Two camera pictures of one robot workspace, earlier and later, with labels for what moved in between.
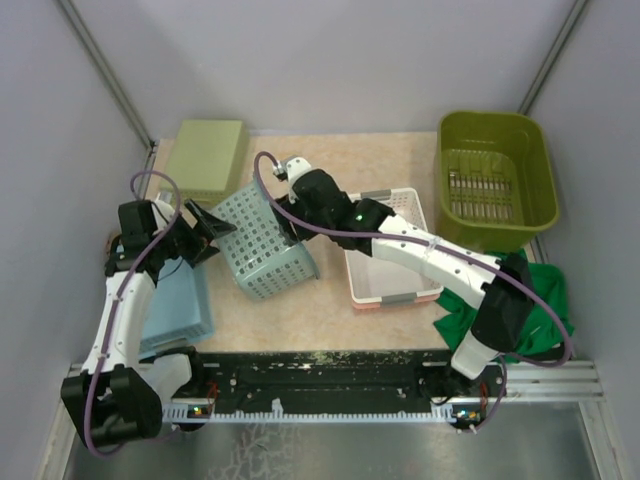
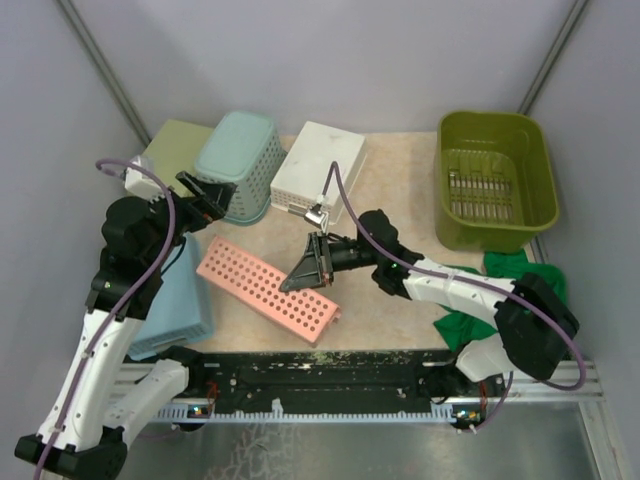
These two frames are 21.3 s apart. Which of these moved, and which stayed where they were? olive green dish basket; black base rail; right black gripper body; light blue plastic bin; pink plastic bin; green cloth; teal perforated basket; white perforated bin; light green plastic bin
Moved: white perforated bin; right black gripper body; pink plastic bin; light green plastic bin; teal perforated basket
Stayed: light blue plastic bin; olive green dish basket; black base rail; green cloth
